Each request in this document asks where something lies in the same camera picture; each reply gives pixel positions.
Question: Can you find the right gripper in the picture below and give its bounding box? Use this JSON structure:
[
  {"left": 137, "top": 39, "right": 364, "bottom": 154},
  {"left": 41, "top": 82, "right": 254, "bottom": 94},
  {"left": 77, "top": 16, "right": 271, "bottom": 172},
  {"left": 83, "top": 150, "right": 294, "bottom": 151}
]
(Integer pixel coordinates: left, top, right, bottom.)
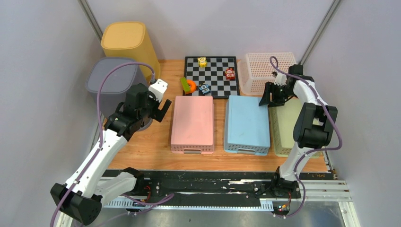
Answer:
[{"left": 259, "top": 82, "right": 296, "bottom": 108}]

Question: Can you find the green plastic basket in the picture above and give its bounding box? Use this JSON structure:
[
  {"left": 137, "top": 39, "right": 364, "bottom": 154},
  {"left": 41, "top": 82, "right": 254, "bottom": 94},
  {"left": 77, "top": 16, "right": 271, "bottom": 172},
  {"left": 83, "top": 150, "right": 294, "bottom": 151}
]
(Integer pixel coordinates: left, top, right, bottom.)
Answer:
[{"left": 269, "top": 98, "right": 302, "bottom": 157}]

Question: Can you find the large white plastic basket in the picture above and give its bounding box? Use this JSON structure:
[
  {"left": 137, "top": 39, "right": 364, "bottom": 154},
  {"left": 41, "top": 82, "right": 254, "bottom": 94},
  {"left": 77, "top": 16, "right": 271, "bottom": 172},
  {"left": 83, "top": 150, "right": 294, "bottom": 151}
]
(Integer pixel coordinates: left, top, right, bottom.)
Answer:
[{"left": 237, "top": 52, "right": 296, "bottom": 96}]

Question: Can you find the light blue plastic basket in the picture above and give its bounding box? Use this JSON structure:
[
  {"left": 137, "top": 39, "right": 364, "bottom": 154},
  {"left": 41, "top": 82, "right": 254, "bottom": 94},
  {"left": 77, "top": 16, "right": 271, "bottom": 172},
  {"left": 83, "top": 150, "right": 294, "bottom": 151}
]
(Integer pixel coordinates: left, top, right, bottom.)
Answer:
[{"left": 224, "top": 96, "right": 271, "bottom": 156}]

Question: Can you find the pink plastic basket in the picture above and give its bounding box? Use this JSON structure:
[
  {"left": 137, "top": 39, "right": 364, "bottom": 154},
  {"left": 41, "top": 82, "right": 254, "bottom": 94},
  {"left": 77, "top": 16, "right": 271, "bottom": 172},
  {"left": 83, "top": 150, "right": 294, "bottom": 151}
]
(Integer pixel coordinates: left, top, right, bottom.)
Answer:
[{"left": 170, "top": 96, "right": 215, "bottom": 154}]

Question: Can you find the grey and yellow laundry bin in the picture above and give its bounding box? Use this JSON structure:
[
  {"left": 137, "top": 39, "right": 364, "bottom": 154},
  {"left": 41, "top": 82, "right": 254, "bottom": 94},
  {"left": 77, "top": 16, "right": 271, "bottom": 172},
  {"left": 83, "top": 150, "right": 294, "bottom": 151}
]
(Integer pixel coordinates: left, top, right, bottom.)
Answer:
[{"left": 85, "top": 57, "right": 149, "bottom": 118}]

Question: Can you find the yellow slatted laundry bin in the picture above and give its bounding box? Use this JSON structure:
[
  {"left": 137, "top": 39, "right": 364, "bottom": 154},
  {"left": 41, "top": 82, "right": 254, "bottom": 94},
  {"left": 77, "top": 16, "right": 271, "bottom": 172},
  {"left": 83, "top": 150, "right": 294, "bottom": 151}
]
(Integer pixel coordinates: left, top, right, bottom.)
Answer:
[{"left": 101, "top": 21, "right": 160, "bottom": 80}]

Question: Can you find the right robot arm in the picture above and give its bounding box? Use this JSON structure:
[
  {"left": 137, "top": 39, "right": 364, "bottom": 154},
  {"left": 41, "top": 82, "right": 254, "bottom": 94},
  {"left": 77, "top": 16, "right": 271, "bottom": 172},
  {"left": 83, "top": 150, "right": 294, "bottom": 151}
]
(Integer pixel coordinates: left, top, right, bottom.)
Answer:
[{"left": 259, "top": 64, "right": 338, "bottom": 198}]

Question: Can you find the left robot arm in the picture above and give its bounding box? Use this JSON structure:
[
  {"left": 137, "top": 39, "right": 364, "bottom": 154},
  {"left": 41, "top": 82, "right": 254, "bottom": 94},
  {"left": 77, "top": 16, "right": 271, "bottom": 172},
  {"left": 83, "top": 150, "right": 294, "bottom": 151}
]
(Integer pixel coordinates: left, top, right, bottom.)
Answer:
[{"left": 51, "top": 79, "right": 171, "bottom": 226}]

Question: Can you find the orange arch toy block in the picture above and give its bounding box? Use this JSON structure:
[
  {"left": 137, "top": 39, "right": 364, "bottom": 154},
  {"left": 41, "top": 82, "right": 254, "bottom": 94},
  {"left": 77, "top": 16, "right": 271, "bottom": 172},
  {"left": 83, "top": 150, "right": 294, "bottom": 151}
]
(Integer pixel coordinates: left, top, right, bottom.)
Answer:
[{"left": 183, "top": 79, "right": 196, "bottom": 95}]

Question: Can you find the red owl toy block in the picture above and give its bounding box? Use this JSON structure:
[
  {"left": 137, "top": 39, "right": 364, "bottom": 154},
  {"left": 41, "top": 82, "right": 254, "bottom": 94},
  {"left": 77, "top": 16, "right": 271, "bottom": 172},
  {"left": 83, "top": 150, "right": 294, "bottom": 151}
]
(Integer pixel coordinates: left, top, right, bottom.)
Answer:
[{"left": 224, "top": 68, "right": 235, "bottom": 80}]

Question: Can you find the blue owl toy block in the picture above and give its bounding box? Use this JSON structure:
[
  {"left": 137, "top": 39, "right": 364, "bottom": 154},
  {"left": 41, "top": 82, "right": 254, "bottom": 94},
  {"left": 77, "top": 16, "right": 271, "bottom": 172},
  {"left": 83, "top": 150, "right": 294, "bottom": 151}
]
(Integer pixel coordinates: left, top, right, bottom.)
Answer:
[{"left": 199, "top": 83, "right": 211, "bottom": 96}]

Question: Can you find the black and white chessboard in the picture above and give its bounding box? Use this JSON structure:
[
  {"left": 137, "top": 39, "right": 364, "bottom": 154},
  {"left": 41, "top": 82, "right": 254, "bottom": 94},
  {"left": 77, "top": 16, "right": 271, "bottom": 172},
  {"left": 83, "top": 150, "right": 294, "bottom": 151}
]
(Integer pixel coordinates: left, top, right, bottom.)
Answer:
[{"left": 184, "top": 56, "right": 240, "bottom": 99}]

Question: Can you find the yellow owl toy block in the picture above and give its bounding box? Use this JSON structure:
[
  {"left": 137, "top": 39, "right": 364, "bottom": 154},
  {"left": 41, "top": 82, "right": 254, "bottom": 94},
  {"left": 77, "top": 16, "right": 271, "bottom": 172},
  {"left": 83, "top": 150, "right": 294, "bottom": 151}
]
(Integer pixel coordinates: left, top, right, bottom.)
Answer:
[{"left": 197, "top": 57, "right": 208, "bottom": 68}]

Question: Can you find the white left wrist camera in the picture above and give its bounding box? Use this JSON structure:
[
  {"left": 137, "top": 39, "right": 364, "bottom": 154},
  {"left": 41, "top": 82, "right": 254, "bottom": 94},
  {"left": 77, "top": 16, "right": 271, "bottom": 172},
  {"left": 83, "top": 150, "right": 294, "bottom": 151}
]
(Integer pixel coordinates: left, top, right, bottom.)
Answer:
[{"left": 148, "top": 79, "right": 168, "bottom": 102}]

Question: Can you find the black metal base rail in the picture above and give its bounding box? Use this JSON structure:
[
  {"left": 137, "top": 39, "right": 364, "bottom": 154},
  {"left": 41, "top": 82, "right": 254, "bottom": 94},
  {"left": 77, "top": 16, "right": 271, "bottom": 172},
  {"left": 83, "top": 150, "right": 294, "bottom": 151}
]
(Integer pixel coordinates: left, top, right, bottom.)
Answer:
[{"left": 100, "top": 169, "right": 336, "bottom": 209}]

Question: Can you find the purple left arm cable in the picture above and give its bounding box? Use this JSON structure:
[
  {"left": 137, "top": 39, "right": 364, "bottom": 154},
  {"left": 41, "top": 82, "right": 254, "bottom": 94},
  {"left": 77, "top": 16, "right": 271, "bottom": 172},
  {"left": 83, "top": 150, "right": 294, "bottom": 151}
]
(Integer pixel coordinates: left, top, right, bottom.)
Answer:
[{"left": 49, "top": 62, "right": 157, "bottom": 227}]

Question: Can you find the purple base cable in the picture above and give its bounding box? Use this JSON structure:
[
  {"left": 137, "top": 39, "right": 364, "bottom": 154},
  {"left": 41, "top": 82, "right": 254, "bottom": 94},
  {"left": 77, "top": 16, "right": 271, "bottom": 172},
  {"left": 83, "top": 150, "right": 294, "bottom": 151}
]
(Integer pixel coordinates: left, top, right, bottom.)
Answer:
[{"left": 72, "top": 191, "right": 179, "bottom": 227}]

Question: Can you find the right aluminium frame post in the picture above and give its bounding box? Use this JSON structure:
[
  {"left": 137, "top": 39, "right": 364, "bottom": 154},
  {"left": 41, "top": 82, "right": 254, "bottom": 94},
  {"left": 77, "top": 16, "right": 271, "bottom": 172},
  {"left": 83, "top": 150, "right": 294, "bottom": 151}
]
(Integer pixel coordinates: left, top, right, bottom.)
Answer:
[{"left": 299, "top": 0, "right": 343, "bottom": 65}]

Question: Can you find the aluminium frame post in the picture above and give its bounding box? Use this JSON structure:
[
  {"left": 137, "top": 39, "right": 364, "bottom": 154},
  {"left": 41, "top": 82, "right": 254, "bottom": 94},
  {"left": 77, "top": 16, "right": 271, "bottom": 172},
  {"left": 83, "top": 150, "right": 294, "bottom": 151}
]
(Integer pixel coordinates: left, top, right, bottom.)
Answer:
[
  {"left": 78, "top": 0, "right": 103, "bottom": 35},
  {"left": 299, "top": 0, "right": 343, "bottom": 65}
]

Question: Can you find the left aluminium frame post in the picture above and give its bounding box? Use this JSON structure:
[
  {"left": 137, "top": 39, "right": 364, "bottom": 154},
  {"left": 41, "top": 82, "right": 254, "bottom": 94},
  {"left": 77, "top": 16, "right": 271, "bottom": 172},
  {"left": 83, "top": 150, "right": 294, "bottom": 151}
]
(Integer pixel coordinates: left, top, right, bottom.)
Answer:
[{"left": 78, "top": 0, "right": 103, "bottom": 35}]

